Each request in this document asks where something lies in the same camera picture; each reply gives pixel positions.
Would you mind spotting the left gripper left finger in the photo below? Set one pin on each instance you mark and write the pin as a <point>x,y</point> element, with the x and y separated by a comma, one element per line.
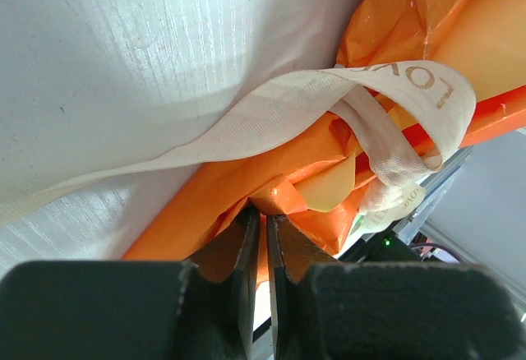
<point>223,291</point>

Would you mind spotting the orange wrapping paper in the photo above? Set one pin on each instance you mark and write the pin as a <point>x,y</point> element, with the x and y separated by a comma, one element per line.
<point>414,81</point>

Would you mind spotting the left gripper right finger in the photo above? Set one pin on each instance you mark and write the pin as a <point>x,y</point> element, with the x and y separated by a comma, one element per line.
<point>290,255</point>

